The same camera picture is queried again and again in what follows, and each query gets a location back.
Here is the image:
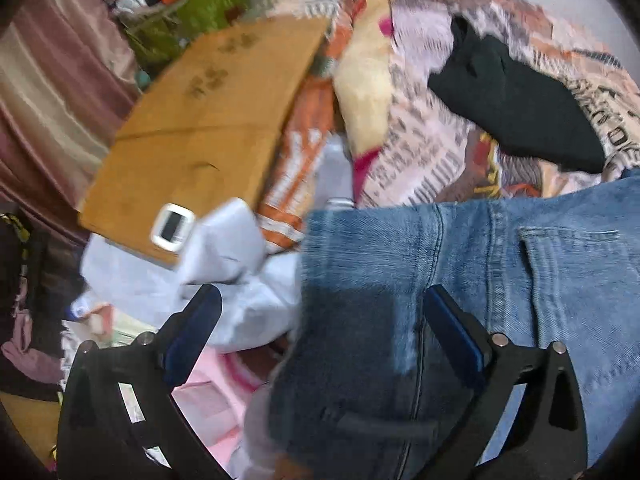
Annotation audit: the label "white cloth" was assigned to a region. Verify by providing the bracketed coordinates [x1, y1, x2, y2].
[80, 197, 303, 353]

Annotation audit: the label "green fabric bag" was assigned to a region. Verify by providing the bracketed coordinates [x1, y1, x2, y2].
[120, 0, 251, 78]

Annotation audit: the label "black garment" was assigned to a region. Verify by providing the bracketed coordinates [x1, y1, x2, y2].
[427, 15, 608, 173]

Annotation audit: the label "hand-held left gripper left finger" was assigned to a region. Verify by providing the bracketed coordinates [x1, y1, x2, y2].
[56, 284, 236, 480]

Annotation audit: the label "pink cloth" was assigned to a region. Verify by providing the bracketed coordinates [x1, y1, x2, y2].
[170, 345, 281, 480]

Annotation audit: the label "white digital timer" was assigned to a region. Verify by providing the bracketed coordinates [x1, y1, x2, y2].
[150, 202, 197, 252]

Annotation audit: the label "striped pink curtain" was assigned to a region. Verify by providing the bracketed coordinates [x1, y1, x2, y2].
[0, 0, 143, 241]

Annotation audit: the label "wooden board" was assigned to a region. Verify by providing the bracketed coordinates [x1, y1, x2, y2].
[77, 19, 333, 267]

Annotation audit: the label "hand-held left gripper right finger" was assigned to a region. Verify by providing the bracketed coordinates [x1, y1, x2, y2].
[415, 284, 588, 480]

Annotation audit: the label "blue denim pants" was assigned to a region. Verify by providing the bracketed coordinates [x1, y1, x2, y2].
[267, 167, 640, 480]

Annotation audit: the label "dark clothing pile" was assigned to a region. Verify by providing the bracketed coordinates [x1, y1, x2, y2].
[0, 205, 86, 401]

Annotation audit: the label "printed newspaper-pattern blanket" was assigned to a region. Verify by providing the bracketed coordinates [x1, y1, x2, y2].
[257, 0, 640, 256]

